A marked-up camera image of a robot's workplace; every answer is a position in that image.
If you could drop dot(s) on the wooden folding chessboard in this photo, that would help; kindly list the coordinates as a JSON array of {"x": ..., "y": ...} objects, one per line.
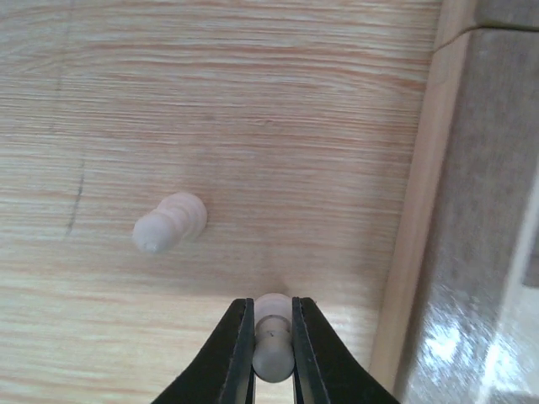
[{"x": 459, "y": 320}]

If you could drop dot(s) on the white pawn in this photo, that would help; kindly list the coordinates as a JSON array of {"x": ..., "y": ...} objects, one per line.
[
  {"x": 178, "y": 218},
  {"x": 273, "y": 358}
]

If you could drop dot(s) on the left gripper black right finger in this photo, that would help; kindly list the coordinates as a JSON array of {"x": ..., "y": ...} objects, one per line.
[{"x": 325, "y": 370}]

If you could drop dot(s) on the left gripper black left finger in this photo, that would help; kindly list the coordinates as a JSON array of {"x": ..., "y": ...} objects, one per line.
[{"x": 222, "y": 370}]

